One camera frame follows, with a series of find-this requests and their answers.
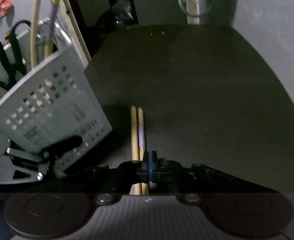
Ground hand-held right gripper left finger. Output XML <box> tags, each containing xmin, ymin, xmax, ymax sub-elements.
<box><xmin>24</xmin><ymin>152</ymin><xmax>151</xmax><ymax>203</ymax></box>

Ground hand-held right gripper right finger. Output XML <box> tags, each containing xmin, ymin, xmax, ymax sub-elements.
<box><xmin>151</xmin><ymin>151</ymin><xmax>280</xmax><ymax>203</ymax></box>

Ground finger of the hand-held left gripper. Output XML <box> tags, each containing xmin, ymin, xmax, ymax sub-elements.
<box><xmin>0</xmin><ymin>135</ymin><xmax>84</xmax><ymax>185</ymax></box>

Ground wooden chopstick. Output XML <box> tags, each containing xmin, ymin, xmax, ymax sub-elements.
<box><xmin>30</xmin><ymin>0</ymin><xmax>44</xmax><ymax>68</ymax></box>
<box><xmin>44</xmin><ymin>0</ymin><xmax>66</xmax><ymax>58</ymax></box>
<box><xmin>130</xmin><ymin>105</ymin><xmax>142</xmax><ymax>196</ymax></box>
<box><xmin>137</xmin><ymin>107</ymin><xmax>150</xmax><ymax>196</ymax></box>

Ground white perforated utensil basket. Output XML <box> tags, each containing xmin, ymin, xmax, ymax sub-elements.
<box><xmin>0</xmin><ymin>17</ymin><xmax>113</xmax><ymax>178</ymax></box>

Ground black handled scissors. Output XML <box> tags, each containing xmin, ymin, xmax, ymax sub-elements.
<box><xmin>0</xmin><ymin>21</ymin><xmax>28</xmax><ymax>91</ymax></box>

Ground black plastic bag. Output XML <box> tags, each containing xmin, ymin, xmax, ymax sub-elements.
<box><xmin>97</xmin><ymin>0</ymin><xmax>138</xmax><ymax>30</ymax></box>

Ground grey metal cabinet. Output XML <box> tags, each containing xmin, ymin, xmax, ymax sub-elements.
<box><xmin>132</xmin><ymin>0</ymin><xmax>187</xmax><ymax>27</ymax></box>

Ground red mesh bag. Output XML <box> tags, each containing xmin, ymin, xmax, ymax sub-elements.
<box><xmin>0</xmin><ymin>0</ymin><xmax>13</xmax><ymax>18</ymax></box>

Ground plastic bag of dried goods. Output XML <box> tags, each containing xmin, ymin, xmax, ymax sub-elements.
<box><xmin>162</xmin><ymin>0</ymin><xmax>237</xmax><ymax>26</ymax></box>

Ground white door frame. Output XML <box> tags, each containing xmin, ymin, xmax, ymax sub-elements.
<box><xmin>59</xmin><ymin>0</ymin><xmax>92</xmax><ymax>67</ymax></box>

